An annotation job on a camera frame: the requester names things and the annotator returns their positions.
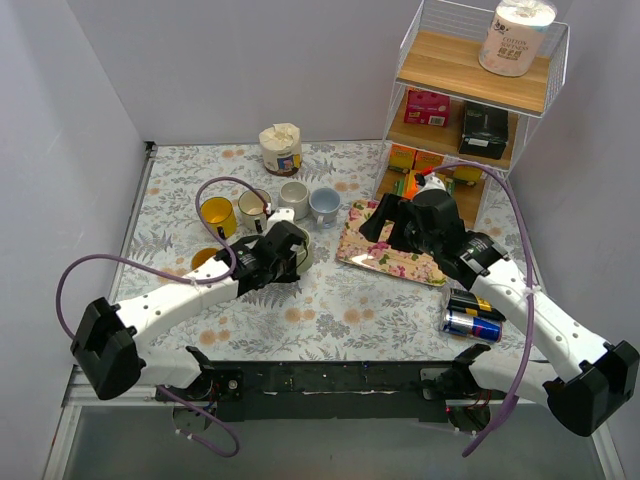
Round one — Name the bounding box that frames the yellow sponge pack right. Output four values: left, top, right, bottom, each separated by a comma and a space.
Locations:
452, 162, 485, 187

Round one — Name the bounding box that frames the pink wrapped toilet paper roll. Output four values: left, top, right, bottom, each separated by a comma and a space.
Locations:
478, 0, 557, 77

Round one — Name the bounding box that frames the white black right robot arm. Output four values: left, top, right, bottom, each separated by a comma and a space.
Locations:
359, 189, 639, 437

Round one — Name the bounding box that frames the yellow sponge pack middle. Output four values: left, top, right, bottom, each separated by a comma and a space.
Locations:
413, 150, 444, 172

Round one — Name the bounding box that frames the black yellow drink can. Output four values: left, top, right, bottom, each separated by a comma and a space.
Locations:
443, 289, 506, 322

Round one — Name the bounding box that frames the beige paper roll with cartoon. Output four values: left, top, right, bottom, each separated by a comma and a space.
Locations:
259, 123, 302, 177

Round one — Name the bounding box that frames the pink sponge box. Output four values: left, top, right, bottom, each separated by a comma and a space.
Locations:
404, 89, 451, 127

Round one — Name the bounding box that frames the white wire wooden shelf rack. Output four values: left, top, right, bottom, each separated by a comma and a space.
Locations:
374, 1, 570, 227

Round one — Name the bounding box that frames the blue ceramic mug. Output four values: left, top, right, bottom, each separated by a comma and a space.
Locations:
191, 247, 218, 270

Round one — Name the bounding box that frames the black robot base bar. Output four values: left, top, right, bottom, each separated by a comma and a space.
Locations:
154, 358, 501, 422

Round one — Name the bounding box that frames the black product box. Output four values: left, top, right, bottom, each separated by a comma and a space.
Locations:
458, 101, 509, 160

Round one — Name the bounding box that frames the yellow sponge pack left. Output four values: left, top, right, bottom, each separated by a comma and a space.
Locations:
388, 144, 416, 173

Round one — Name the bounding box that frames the grey ceramic mug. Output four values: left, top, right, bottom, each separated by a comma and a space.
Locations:
309, 187, 341, 229

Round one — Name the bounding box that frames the blue silver drink can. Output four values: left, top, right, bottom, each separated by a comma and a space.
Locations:
440, 309, 502, 343

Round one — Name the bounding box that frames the yellow sponge pack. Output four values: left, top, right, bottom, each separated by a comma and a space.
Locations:
452, 162, 485, 187
413, 150, 444, 172
388, 144, 416, 173

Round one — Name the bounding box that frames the green ceramic mug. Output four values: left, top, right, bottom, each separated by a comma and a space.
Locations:
296, 229, 314, 275

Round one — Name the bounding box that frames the speckled white ceramic mug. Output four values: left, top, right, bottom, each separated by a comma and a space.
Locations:
278, 181, 310, 221

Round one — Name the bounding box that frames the floral tray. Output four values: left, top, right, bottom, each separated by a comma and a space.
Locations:
336, 200, 447, 287

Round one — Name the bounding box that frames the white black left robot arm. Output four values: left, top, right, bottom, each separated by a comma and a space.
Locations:
71, 220, 310, 400

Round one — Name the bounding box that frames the orange sponge pack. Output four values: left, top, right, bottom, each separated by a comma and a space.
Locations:
402, 170, 425, 200

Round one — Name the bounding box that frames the yellow ceramic mug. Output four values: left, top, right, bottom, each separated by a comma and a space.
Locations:
200, 197, 237, 240

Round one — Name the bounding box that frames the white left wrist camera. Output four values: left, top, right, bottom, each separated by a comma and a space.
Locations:
266, 207, 295, 230

